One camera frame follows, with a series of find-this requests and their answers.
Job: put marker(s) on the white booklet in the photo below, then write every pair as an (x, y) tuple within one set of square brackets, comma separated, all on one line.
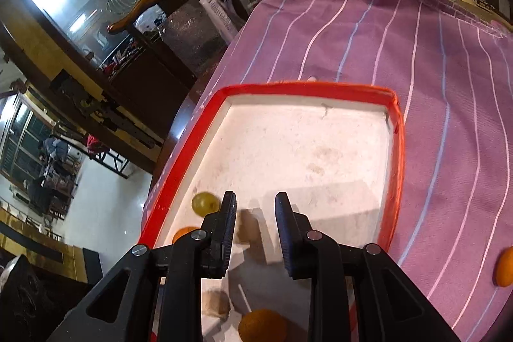
[(218, 15)]

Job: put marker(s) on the purple striped tablecloth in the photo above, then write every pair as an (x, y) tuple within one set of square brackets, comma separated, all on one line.
[(441, 125)]

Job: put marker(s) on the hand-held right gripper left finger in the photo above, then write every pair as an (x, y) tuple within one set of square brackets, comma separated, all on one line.
[(228, 230)]

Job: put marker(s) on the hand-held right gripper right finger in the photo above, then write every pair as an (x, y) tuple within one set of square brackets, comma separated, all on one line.
[(284, 234)]

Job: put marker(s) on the glass display cabinet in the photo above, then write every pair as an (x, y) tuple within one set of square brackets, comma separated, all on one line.
[(80, 25)]

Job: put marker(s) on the small orange kumquat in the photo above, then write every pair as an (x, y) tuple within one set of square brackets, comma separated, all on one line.
[(184, 234)]

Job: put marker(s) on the red-rimmed white tray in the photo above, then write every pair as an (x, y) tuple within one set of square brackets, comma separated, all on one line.
[(304, 165)]

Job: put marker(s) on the small sugarcane chunk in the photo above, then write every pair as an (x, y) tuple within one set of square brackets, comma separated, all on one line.
[(216, 304)]

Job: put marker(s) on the green grape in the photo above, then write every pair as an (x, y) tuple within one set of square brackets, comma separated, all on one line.
[(204, 203)]

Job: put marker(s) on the orange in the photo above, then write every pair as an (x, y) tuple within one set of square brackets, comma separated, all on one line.
[(262, 326), (505, 268)]

